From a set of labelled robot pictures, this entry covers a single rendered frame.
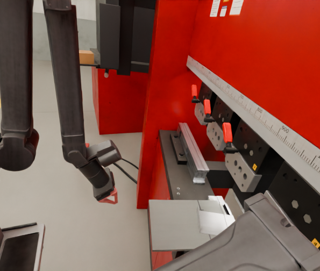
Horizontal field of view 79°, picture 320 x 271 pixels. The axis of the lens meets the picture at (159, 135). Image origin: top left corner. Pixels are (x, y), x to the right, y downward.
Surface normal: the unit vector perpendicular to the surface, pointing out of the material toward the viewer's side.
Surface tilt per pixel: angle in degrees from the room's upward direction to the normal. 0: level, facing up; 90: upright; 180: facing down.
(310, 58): 90
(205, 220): 0
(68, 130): 77
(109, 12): 90
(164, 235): 0
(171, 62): 90
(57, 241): 0
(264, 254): 24
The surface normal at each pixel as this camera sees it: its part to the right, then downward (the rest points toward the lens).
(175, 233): 0.13, -0.86
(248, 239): -0.27, -0.79
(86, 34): 0.34, 0.51
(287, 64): -0.99, -0.06
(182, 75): 0.11, 0.51
